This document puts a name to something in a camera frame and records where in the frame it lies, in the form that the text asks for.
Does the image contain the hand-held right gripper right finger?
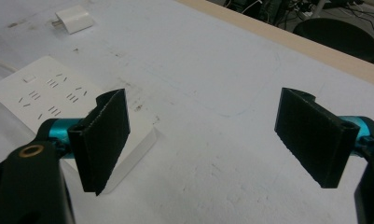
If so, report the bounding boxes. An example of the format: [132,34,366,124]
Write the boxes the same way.
[273,87,374,189]

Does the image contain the white power strip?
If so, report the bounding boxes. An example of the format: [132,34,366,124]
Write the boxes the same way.
[0,55,160,194]

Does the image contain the white charger plug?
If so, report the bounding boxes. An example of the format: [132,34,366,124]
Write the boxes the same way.
[51,4,95,35]

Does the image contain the black round stool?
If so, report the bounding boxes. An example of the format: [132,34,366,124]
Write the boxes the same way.
[292,17,374,65]

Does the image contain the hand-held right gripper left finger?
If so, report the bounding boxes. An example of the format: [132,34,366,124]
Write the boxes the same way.
[38,88,132,197]

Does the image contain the tangle of cables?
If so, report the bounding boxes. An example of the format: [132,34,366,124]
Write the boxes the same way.
[223,0,374,41]

